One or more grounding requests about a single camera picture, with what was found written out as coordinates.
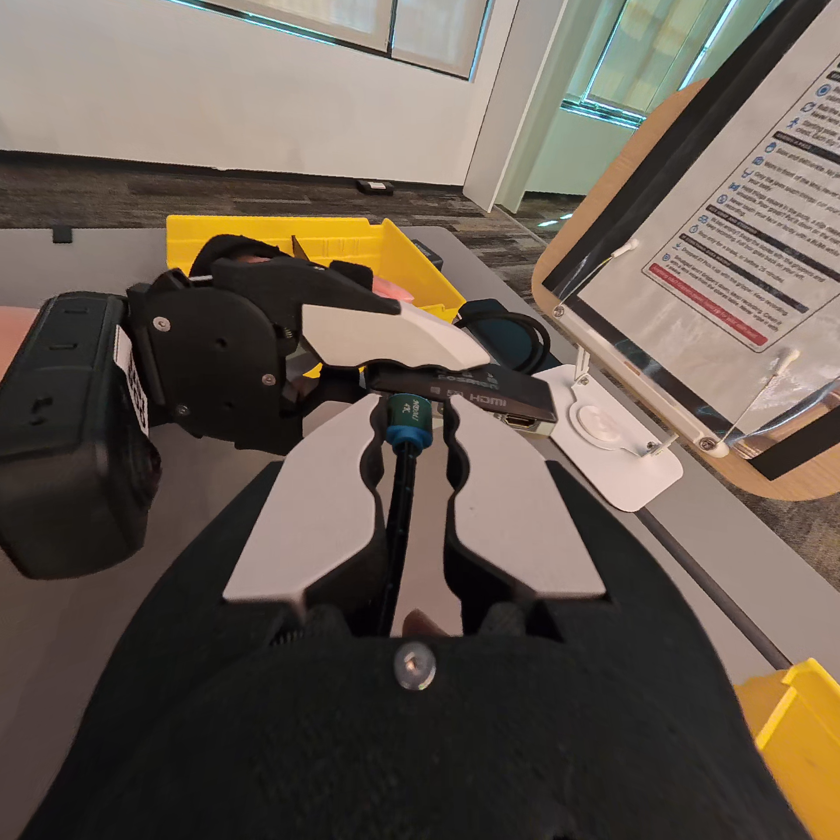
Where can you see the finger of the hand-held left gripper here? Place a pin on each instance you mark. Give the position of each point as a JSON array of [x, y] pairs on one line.
[[394, 338]]

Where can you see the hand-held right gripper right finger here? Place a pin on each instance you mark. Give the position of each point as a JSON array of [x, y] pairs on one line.
[[518, 512]]

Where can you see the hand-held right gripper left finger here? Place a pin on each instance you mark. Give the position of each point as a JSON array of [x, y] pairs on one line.
[[315, 512]]

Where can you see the dark grey HDMI adapter box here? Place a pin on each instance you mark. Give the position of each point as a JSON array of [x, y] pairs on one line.
[[485, 394]]

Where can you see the person's left hand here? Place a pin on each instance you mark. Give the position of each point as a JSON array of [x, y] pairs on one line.
[[392, 290]]

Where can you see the small black box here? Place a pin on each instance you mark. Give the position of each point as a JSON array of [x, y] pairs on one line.
[[428, 254]]

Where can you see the yellow plastic bin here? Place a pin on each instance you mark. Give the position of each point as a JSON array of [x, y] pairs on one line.
[[341, 243], [800, 754]]

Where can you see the black floor device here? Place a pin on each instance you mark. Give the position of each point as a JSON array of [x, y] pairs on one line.
[[375, 187]]

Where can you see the black table clip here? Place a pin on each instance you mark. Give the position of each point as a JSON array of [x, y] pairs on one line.
[[61, 233]]

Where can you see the wooden sign board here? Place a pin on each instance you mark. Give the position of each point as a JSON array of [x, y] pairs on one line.
[[590, 216]]

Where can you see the white instruction sheet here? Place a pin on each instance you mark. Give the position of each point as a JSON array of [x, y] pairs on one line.
[[722, 275]]

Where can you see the tall corner window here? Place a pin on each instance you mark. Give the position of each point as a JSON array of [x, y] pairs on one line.
[[643, 52]]

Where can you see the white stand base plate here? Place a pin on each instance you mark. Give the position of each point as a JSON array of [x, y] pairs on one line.
[[623, 466]]

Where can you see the wide wall window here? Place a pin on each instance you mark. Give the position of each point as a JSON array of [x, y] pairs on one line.
[[433, 26]]

